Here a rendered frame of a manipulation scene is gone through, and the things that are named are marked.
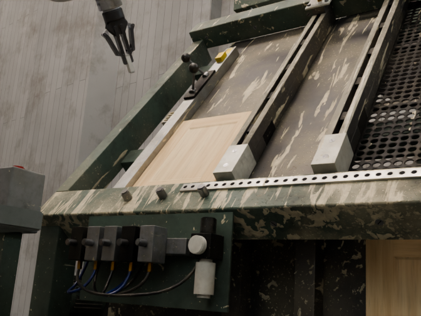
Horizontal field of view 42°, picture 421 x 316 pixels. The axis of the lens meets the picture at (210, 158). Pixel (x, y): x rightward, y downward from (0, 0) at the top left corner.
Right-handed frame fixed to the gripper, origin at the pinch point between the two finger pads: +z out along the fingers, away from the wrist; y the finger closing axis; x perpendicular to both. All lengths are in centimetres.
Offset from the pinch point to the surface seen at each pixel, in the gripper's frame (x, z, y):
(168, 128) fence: 23.3, 21.8, 1.1
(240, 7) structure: -62, 3, -90
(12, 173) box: 36, 12, 55
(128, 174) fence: 36, 27, 23
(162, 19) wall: -476, 44, -221
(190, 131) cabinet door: 30.7, 23.8, -3.4
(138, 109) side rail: -5.9, 19.1, 0.2
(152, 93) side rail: -11.9, 16.8, -9.7
